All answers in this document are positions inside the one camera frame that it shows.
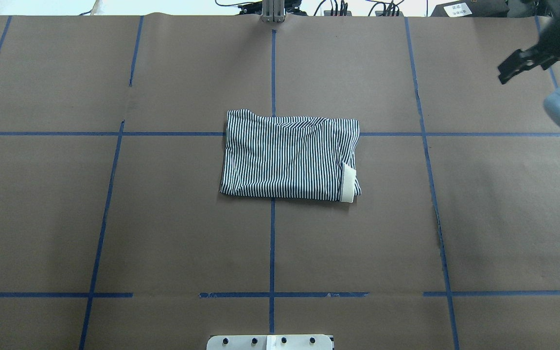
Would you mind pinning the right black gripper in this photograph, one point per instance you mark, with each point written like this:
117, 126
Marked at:
536, 57

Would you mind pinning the blue white striped polo shirt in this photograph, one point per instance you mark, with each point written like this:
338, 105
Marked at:
297, 157

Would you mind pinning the aluminium frame post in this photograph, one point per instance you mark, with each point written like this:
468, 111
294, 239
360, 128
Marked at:
273, 11

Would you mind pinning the white camera post with base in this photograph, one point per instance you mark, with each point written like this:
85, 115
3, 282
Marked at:
271, 342

